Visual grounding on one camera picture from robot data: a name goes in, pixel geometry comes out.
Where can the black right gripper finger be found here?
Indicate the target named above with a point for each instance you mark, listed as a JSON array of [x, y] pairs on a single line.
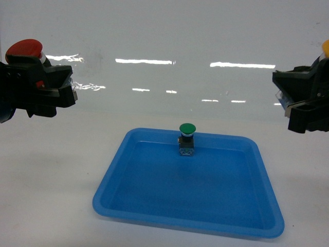
[[308, 115], [295, 82]]

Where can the red mushroom push button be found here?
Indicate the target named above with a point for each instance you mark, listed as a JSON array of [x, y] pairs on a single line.
[[27, 47]]

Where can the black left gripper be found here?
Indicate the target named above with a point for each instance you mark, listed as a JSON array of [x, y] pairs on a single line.
[[37, 88]]

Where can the blue plastic tray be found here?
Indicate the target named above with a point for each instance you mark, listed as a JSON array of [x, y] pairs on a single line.
[[222, 189]]

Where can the green mushroom push button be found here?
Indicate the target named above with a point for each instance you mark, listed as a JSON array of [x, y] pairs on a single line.
[[186, 139]]

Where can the yellow mushroom push button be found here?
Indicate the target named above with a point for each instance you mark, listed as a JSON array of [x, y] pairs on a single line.
[[324, 52]]

